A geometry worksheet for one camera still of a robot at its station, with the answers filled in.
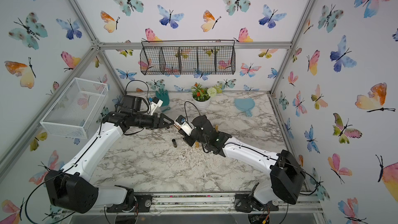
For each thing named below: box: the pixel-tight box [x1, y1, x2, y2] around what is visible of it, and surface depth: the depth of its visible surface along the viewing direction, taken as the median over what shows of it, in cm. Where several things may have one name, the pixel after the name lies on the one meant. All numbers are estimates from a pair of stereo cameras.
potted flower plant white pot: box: [190, 82, 223, 111], surface depth 102 cm
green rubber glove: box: [155, 88, 170, 107], surface depth 121 cm
